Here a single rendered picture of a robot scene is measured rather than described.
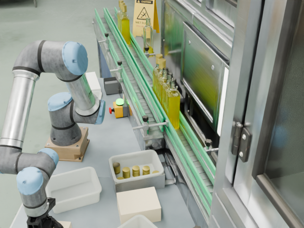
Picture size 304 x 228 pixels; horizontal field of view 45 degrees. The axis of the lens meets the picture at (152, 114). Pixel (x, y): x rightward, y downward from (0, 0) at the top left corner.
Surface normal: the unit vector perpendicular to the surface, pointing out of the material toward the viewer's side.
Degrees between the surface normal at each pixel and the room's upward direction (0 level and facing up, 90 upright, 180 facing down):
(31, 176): 1
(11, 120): 41
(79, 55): 83
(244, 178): 90
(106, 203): 0
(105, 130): 0
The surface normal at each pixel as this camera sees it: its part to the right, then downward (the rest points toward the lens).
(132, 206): 0.00, -0.83
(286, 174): -0.96, 0.15
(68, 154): -0.09, 0.55
